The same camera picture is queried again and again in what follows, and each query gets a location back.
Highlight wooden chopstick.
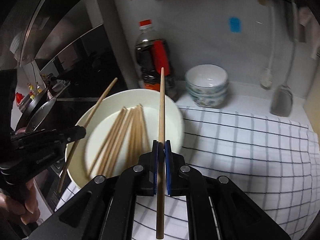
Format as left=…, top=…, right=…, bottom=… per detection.
left=87, top=107, right=126, bottom=177
left=139, top=105, right=150, bottom=148
left=56, top=77, right=118, bottom=194
left=134, top=106, right=142, bottom=156
left=156, top=67, right=165, bottom=239
left=126, top=107, right=137, bottom=167
left=103, top=109, right=132, bottom=177
left=97, top=108, right=127, bottom=175

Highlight person left hand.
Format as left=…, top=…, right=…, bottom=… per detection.
left=0, top=178, right=41, bottom=225

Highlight black frying pan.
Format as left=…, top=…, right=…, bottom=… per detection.
left=15, top=87, right=58, bottom=133

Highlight large white bowl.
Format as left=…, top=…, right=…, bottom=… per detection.
left=64, top=88, right=185, bottom=190

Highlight bottom floral bowl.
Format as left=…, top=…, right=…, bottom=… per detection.
left=190, top=93, right=228, bottom=108

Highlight floral bowl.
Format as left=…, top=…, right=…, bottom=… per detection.
left=185, top=83, right=229, bottom=99
left=185, top=64, right=228, bottom=89
left=190, top=93, right=228, bottom=108

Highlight middle floral bowl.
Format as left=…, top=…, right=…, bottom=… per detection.
left=185, top=83, right=229, bottom=99

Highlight checkered white cloth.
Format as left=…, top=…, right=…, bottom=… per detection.
left=53, top=106, right=320, bottom=240

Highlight top floral bowl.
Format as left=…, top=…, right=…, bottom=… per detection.
left=185, top=64, right=228, bottom=89

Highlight metal spatula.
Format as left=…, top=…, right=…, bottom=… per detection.
left=270, top=0, right=298, bottom=117

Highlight dark soy sauce bottle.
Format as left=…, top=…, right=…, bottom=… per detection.
left=135, top=20, right=178, bottom=101

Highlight hanging pink towel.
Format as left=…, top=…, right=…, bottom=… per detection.
left=298, top=7, right=320, bottom=60

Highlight blue wall sticker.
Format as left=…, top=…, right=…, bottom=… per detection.
left=229, top=17, right=241, bottom=33

